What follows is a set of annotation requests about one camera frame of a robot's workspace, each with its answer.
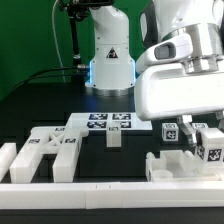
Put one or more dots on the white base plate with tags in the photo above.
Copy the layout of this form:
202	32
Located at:
99	121

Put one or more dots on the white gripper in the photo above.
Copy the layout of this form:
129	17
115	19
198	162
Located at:
166	91

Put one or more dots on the white left fence wall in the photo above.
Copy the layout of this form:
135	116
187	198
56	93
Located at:
7	155

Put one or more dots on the white fence wall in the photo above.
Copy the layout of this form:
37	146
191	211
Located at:
7	155
112	195

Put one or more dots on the white chair seat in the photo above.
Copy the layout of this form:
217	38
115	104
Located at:
181	166

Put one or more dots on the white front fence wall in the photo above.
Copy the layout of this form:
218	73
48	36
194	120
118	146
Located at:
112	195

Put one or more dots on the black camera stand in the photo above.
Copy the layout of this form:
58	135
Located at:
77	11

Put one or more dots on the white tagged cube nut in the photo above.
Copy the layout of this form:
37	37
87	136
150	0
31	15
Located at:
170	132
197	126

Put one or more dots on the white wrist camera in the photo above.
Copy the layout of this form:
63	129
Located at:
171	50

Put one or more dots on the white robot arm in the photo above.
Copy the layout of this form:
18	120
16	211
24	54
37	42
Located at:
112	70

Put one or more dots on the white chair back frame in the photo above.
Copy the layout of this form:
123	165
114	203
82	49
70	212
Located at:
64	142

